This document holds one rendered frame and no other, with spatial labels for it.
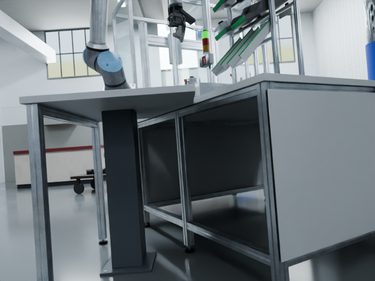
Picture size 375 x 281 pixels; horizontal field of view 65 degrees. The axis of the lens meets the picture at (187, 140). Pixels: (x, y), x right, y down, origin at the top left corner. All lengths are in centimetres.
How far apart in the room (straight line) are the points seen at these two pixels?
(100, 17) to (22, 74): 835
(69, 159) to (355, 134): 581
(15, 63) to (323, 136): 937
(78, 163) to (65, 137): 267
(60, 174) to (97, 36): 528
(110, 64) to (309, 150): 99
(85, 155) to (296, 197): 563
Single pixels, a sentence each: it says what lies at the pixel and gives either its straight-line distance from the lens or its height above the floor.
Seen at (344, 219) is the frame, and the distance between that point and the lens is 144.
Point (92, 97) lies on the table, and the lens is 125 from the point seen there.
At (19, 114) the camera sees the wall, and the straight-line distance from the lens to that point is 975.
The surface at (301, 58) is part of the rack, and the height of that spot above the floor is 101.
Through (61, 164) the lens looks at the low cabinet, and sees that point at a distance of 669.
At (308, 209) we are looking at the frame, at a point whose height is 33.
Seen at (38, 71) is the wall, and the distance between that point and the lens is 970.
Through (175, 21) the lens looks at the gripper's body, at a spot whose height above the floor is 132.
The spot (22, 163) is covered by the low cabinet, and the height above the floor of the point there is 52.
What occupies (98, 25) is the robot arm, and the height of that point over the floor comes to 124.
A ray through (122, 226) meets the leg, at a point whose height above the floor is 22.
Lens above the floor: 61
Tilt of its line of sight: 1 degrees up
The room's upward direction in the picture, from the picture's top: 4 degrees counter-clockwise
